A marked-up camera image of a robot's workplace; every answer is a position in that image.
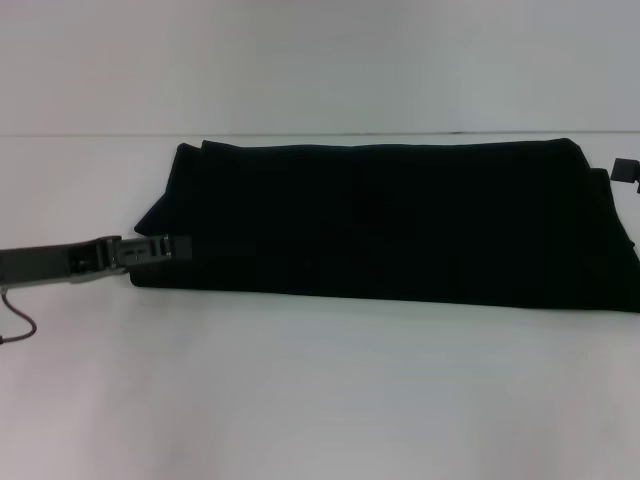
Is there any grey left arm cable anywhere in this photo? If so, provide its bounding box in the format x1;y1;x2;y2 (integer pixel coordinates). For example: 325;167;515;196
0;286;39;347

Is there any black shirt with FREE print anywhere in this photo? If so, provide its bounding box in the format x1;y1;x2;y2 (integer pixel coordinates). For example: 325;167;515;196
130;135;640;315

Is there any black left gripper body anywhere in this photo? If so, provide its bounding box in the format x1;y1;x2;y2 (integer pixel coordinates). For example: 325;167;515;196
0;235;125;288

